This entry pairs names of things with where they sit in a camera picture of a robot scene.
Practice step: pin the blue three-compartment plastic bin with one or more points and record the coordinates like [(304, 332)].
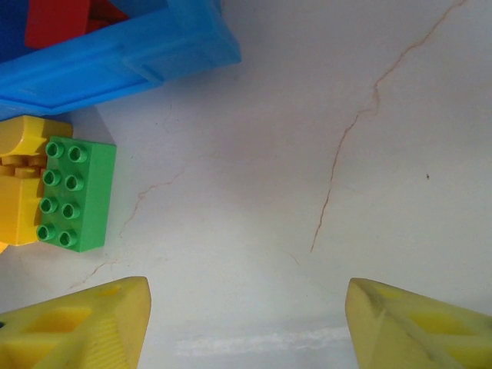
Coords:
[(115, 65)]

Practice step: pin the green eight-stud lego brick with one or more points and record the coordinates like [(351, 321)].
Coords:
[(92, 192)]

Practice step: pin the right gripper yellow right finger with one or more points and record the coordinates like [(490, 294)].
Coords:
[(415, 334)]

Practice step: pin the yellow curved lego brick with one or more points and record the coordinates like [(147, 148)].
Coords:
[(27, 132)]

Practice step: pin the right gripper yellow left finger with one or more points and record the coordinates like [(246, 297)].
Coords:
[(77, 330)]

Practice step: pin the red lego brick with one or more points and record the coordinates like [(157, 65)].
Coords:
[(54, 23)]

